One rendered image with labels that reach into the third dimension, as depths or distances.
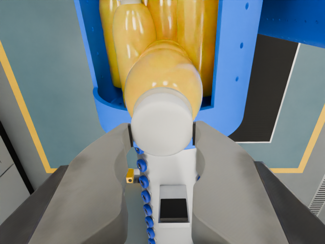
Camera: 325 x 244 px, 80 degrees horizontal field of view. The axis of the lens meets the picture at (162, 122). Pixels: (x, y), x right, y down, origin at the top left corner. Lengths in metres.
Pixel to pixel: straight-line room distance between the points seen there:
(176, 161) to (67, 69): 1.22
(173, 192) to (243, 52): 0.58
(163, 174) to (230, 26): 0.59
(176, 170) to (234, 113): 0.46
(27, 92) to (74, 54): 0.53
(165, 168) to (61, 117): 1.32
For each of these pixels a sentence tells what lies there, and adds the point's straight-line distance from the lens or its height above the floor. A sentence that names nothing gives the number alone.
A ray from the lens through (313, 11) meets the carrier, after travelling 0.62.
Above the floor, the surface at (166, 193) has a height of 0.97.
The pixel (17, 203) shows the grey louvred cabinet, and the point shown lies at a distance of 2.41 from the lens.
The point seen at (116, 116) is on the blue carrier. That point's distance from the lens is 0.29.
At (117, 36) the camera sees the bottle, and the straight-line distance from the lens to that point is 0.33.
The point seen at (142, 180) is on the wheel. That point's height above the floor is 0.97.
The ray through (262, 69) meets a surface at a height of 0.15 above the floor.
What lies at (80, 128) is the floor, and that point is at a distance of 1.87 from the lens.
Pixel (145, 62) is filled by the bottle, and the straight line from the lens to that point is 0.16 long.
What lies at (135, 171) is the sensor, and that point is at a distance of 0.78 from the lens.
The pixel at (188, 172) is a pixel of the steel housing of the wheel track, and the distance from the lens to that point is 0.74.
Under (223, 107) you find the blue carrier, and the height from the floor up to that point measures 1.21.
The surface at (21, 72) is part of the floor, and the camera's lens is 1.88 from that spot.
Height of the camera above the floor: 1.46
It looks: 61 degrees down
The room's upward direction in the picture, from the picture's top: 177 degrees counter-clockwise
